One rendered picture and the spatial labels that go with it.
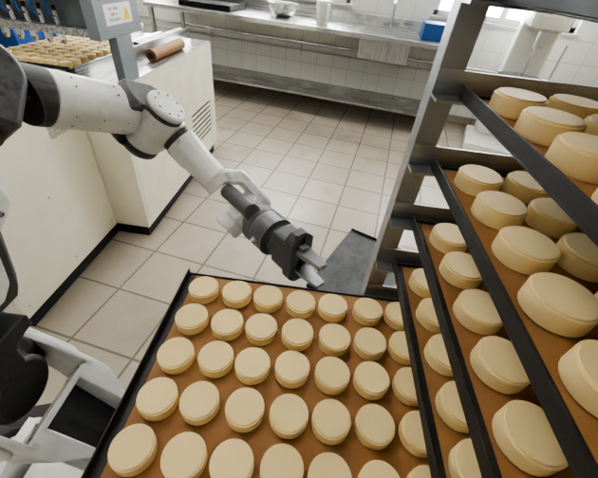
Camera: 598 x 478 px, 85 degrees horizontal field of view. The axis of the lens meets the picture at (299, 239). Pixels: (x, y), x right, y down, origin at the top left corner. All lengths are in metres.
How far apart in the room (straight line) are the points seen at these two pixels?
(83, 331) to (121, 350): 0.22
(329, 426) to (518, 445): 0.22
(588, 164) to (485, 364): 0.18
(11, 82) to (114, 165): 1.34
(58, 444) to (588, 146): 0.75
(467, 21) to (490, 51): 4.12
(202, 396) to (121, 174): 1.57
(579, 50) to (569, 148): 4.49
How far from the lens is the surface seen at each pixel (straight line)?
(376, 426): 0.48
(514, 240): 0.34
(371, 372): 0.52
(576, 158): 0.30
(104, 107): 0.69
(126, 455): 0.48
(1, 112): 0.59
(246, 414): 0.47
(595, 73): 4.90
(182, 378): 0.52
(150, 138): 0.75
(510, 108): 0.40
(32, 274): 1.74
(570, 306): 0.31
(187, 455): 0.46
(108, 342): 1.69
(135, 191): 1.95
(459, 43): 0.44
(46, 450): 0.70
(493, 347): 0.37
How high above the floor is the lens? 1.32
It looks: 40 degrees down
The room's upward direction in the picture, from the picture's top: 7 degrees clockwise
